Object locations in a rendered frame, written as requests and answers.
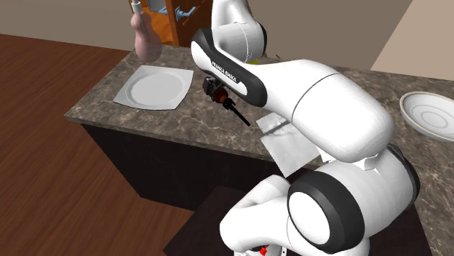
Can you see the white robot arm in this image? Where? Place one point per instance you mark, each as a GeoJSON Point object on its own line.
{"type": "Point", "coordinates": [333, 117]}

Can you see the black and brown kitchen tool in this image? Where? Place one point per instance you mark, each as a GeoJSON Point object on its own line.
{"type": "Point", "coordinates": [217, 93]}

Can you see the grey white cloth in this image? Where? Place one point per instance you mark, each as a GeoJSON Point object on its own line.
{"type": "Point", "coordinates": [287, 149]}

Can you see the yellow green object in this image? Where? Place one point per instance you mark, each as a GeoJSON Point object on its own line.
{"type": "Point", "coordinates": [253, 61]}

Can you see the white square plate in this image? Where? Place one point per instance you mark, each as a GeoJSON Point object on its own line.
{"type": "Point", "coordinates": [156, 88]}

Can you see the brown wooden cabinet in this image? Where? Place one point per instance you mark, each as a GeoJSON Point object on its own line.
{"type": "Point", "coordinates": [188, 32]}

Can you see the pink bottle with white cap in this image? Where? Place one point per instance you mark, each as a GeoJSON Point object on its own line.
{"type": "Point", "coordinates": [147, 40]}

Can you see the white round plate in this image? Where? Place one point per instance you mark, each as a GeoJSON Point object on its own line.
{"type": "Point", "coordinates": [431, 115]}

